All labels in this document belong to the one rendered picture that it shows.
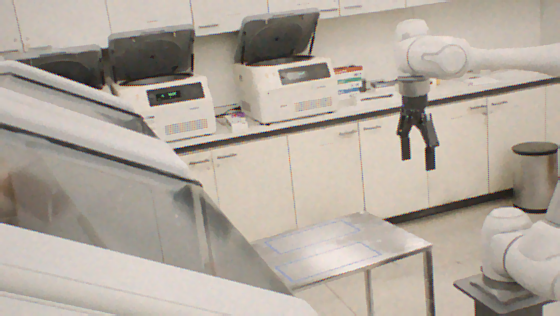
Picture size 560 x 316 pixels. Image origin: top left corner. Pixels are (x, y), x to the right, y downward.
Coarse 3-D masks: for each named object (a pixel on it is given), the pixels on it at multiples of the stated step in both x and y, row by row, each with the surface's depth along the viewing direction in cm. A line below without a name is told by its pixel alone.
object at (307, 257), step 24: (360, 216) 255; (264, 240) 242; (288, 240) 240; (312, 240) 237; (336, 240) 234; (360, 240) 232; (384, 240) 230; (408, 240) 227; (288, 264) 219; (312, 264) 217; (336, 264) 215; (360, 264) 213; (384, 264) 215; (432, 264) 224; (432, 288) 227; (432, 312) 229
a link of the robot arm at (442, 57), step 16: (416, 48) 166; (432, 48) 160; (448, 48) 157; (464, 48) 159; (512, 48) 182; (528, 48) 187; (544, 48) 187; (416, 64) 166; (432, 64) 160; (448, 64) 158; (464, 64) 159; (480, 64) 167; (496, 64) 171; (512, 64) 179; (528, 64) 186; (544, 64) 187
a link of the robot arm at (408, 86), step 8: (400, 80) 181; (408, 80) 178; (416, 80) 178; (424, 80) 179; (400, 88) 182; (408, 88) 179; (416, 88) 179; (424, 88) 179; (408, 96) 181; (416, 96) 180
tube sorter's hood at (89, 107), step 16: (0, 80) 167; (16, 80) 175; (32, 80) 188; (32, 96) 156; (48, 96) 167; (64, 96) 179; (80, 96) 193; (80, 112) 159; (96, 112) 170; (112, 112) 183; (128, 112) 198; (128, 128) 162; (144, 128) 174
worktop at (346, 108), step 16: (448, 80) 491; (512, 80) 460; (528, 80) 461; (400, 96) 450; (432, 96) 438; (448, 96) 442; (336, 112) 421; (352, 112) 420; (224, 128) 412; (256, 128) 401; (272, 128) 404; (176, 144) 385; (192, 144) 389
